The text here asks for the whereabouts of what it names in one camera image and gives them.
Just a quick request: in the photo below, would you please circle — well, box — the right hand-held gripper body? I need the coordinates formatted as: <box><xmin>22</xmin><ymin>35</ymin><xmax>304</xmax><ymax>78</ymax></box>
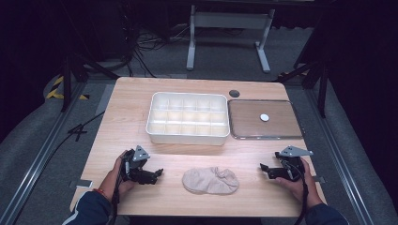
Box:
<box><xmin>274</xmin><ymin>144</ymin><xmax>314</xmax><ymax>183</ymax></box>

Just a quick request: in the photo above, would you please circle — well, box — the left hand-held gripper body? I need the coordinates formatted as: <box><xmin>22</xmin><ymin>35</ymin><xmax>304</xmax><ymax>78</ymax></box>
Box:
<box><xmin>120</xmin><ymin>144</ymin><xmax>151</xmax><ymax>185</ymax></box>

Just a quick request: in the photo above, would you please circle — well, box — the beige sock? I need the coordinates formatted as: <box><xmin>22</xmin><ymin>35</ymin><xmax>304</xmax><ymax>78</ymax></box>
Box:
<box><xmin>181</xmin><ymin>166</ymin><xmax>240</xmax><ymax>196</ymax></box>

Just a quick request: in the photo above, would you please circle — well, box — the white divided storage box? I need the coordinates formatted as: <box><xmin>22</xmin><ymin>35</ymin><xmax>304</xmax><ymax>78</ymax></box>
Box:
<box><xmin>145</xmin><ymin>91</ymin><xmax>231</xmax><ymax>146</ymax></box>

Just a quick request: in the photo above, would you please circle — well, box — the person's right hand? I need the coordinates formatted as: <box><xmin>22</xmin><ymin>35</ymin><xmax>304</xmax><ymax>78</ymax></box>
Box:
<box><xmin>275</xmin><ymin>157</ymin><xmax>324</xmax><ymax>210</ymax></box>

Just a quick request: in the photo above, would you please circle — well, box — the person's left hand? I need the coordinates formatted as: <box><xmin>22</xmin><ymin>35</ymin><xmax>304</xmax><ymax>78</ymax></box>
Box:
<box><xmin>99</xmin><ymin>149</ymin><xmax>139</xmax><ymax>201</ymax></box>

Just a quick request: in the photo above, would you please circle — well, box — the clear box lid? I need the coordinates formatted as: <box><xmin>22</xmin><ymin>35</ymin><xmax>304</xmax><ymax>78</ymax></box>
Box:
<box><xmin>227</xmin><ymin>98</ymin><xmax>304</xmax><ymax>141</ymax></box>

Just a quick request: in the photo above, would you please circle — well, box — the red wrist band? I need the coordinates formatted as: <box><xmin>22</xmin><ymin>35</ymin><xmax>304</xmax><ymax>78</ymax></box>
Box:
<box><xmin>93</xmin><ymin>187</ymin><xmax>111</xmax><ymax>201</ymax></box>

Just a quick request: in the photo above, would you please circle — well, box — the black metal stand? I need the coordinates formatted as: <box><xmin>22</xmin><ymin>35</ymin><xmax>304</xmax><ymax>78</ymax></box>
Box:
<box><xmin>59</xmin><ymin>0</ymin><xmax>121</xmax><ymax>113</ymax></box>
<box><xmin>271</xmin><ymin>18</ymin><xmax>332</xmax><ymax>119</ymax></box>

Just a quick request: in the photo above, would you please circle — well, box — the left hand-held gripper cable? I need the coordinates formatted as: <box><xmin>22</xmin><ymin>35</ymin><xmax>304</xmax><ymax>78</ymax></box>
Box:
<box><xmin>110</xmin><ymin>158</ymin><xmax>130</xmax><ymax>225</ymax></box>

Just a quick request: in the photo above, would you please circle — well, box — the hand-held gripper cable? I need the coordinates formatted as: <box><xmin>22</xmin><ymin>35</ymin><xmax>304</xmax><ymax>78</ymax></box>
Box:
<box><xmin>283</xmin><ymin>160</ymin><xmax>310</xmax><ymax>225</ymax></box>
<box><xmin>110</xmin><ymin>158</ymin><xmax>130</xmax><ymax>225</ymax></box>

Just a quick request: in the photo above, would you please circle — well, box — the right hand-held gripper cable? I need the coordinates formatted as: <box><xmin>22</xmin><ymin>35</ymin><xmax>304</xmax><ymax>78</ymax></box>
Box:
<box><xmin>283</xmin><ymin>160</ymin><xmax>310</xmax><ymax>225</ymax></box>

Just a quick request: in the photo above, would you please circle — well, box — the aluminium floor rail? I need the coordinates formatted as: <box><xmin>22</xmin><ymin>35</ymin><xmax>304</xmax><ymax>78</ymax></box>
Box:
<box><xmin>0</xmin><ymin>82</ymin><xmax>87</xmax><ymax>225</ymax></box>
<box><xmin>304</xmin><ymin>88</ymin><xmax>375</xmax><ymax>225</ymax></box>

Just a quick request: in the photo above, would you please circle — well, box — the bundle of black floor cables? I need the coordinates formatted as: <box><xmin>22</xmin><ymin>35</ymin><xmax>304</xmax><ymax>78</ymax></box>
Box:
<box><xmin>120</xmin><ymin>6</ymin><xmax>191</xmax><ymax>79</ymax></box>

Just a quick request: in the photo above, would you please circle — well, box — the white metal table frame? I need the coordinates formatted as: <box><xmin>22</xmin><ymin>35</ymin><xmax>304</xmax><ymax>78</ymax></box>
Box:
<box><xmin>186</xmin><ymin>4</ymin><xmax>276</xmax><ymax>74</ymax></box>

